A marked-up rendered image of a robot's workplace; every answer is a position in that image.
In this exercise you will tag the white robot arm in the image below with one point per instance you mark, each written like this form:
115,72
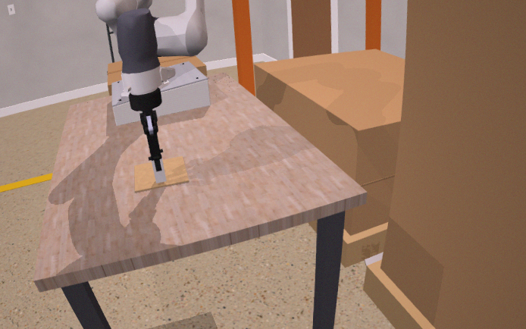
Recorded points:
135,29

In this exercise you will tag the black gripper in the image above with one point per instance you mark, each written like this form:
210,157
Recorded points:
146,103

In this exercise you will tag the tan flat mat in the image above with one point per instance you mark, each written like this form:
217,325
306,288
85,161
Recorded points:
174,168

